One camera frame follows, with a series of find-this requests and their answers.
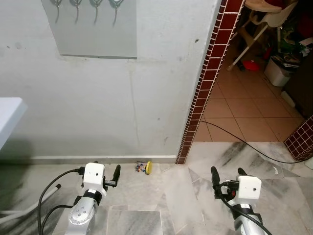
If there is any small red floor item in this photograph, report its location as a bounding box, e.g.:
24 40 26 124
243 59 261 72

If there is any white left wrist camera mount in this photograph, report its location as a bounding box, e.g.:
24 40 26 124
83 163 106 192

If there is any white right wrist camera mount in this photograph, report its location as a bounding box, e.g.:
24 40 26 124
237 175 262 200

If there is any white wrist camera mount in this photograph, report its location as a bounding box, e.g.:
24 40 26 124
83 163 106 192
237 175 262 200

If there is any metal wall hook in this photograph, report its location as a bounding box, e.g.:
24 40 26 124
89 0 103 25
51 0 64 24
69 0 83 24
109 0 125 26

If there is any thin black floor cable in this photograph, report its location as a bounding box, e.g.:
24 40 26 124
201 120 313 165

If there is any beige high chair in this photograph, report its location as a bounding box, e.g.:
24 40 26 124
227 0 300 72

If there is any dark cabinet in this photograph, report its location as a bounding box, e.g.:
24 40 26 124
285 49 313 118

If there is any white folding table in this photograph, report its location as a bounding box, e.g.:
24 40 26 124
0 97 28 150

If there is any low dark red tiled wall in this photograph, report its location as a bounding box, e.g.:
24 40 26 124
284 115 313 161

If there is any grey wall board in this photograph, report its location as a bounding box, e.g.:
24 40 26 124
42 0 138 60

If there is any green toy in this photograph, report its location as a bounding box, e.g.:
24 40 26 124
278 38 306 53

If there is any white tubular table leg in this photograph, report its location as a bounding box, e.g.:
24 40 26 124
0 184 62 219

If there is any white bin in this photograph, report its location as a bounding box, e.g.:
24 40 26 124
264 54 296 88

